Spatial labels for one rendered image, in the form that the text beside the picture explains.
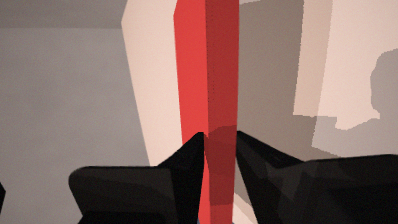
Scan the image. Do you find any red rectangular panel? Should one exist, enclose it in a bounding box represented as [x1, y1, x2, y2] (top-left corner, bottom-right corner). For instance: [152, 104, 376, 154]
[173, 0, 239, 224]

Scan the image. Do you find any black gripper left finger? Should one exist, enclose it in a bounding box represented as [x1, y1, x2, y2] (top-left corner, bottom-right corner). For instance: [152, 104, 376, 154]
[68, 132, 205, 224]

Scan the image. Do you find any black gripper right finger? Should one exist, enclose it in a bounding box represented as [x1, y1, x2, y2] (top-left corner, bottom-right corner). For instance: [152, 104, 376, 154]
[236, 131, 398, 224]

